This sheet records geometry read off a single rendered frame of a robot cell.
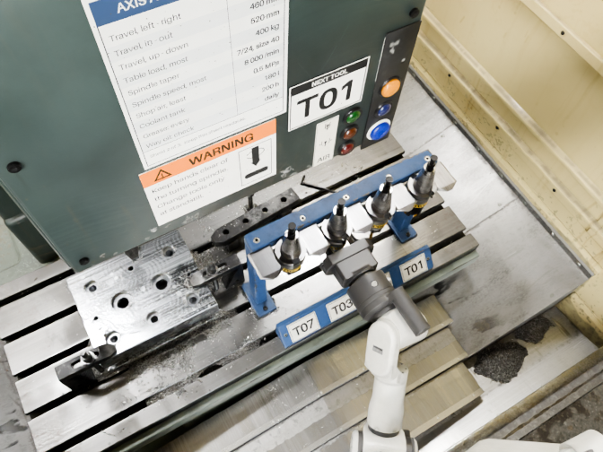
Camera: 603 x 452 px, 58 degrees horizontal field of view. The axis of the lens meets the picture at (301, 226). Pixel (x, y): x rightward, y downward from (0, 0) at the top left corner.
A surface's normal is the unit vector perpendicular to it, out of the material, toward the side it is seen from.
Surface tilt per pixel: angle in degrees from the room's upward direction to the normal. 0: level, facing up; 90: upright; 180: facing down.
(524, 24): 90
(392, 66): 90
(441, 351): 8
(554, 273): 24
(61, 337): 0
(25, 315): 0
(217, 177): 90
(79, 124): 90
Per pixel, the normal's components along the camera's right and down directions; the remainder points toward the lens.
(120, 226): 0.50, 0.77
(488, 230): -0.32, -0.27
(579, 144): -0.87, 0.42
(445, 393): 0.16, -0.53
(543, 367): -0.11, -0.69
